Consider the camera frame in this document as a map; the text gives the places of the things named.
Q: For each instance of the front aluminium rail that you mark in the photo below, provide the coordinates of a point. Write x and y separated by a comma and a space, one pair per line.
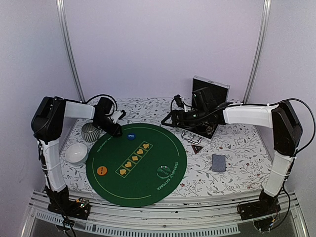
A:
172, 217

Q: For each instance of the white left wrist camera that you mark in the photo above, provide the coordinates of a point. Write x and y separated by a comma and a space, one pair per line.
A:
117, 115

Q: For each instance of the left aluminium frame post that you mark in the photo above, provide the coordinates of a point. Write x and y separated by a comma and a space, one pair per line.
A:
68, 47

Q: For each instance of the white ceramic bowl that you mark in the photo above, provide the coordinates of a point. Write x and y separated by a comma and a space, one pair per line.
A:
77, 154

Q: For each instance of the right aluminium frame post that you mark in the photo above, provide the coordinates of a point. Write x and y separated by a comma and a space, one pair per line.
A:
259, 47

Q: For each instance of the green round poker mat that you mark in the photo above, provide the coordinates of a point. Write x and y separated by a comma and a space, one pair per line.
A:
131, 180

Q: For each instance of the aluminium poker chip case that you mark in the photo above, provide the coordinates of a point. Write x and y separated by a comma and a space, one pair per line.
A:
207, 96

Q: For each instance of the triangular all in button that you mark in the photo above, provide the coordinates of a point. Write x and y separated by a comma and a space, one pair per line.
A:
196, 148

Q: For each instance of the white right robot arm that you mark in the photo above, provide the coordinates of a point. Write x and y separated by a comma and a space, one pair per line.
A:
279, 117

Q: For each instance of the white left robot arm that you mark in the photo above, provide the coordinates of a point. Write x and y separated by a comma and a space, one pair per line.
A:
47, 125

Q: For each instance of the aluminium frame post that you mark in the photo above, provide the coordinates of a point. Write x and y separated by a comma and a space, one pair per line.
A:
68, 47
259, 47

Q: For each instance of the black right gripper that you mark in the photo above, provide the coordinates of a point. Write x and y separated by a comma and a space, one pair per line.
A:
175, 114

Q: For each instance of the blue small blind button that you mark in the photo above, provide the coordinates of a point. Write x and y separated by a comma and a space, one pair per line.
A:
131, 136

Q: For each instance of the clear dealer button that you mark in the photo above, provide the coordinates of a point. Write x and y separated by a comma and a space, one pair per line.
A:
163, 172

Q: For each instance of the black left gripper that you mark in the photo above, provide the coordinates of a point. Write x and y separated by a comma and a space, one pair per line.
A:
116, 130

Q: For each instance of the orange big blind button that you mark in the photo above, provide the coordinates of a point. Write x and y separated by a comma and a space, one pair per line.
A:
102, 170

